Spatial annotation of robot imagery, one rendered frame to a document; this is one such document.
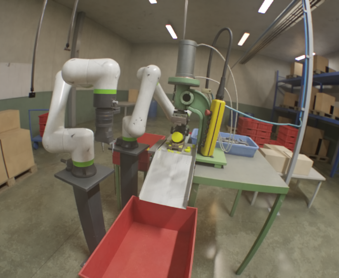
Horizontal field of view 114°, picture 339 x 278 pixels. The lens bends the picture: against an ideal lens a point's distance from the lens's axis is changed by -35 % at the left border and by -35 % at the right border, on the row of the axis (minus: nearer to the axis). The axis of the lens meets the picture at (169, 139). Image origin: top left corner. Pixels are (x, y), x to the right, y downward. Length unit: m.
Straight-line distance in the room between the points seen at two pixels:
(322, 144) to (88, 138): 6.82
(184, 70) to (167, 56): 8.74
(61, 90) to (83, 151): 0.39
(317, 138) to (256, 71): 5.12
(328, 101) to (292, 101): 2.70
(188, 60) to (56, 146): 0.92
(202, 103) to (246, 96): 8.54
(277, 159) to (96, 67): 2.25
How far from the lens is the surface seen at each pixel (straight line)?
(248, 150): 1.43
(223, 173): 1.04
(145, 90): 1.16
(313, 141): 6.59
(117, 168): 1.83
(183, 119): 1.09
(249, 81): 9.71
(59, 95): 1.05
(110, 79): 0.65
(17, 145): 2.91
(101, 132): 0.70
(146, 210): 1.10
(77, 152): 0.90
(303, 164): 2.66
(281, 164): 2.47
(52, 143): 0.92
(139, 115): 1.16
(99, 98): 0.66
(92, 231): 1.22
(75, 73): 0.66
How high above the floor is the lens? 1.38
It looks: 16 degrees down
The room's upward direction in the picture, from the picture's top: 6 degrees clockwise
